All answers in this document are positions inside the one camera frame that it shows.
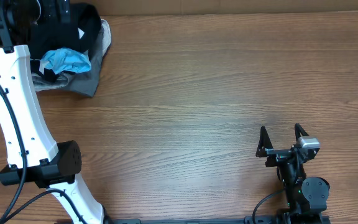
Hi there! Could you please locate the beige garment under pile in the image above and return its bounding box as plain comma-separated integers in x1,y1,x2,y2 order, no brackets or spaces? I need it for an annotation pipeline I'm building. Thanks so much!
101,19,112,56

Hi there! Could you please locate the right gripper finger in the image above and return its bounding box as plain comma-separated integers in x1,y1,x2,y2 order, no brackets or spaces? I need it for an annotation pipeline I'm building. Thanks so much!
257,126,273,150
294,123,309,140

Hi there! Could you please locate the black polo shirt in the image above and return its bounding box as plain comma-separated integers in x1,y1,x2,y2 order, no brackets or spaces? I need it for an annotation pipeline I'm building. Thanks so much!
28,3,101,82

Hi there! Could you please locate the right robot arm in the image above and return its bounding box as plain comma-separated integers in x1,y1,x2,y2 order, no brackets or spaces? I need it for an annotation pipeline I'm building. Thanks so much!
251,123,331,224

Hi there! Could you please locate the light blue printed t-shirt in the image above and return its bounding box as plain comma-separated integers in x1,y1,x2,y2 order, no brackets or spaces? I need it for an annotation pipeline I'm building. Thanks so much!
40,48,91,74

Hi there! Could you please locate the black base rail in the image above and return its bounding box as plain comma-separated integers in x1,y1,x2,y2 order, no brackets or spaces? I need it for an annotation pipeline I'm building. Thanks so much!
55,216,331,224

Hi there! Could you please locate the grey folded garment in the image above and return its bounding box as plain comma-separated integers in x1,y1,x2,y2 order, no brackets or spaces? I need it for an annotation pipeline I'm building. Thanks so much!
32,28,104,98

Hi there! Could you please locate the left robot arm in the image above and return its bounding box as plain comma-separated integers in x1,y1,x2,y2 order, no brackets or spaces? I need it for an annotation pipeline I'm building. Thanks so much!
0,1,111,223

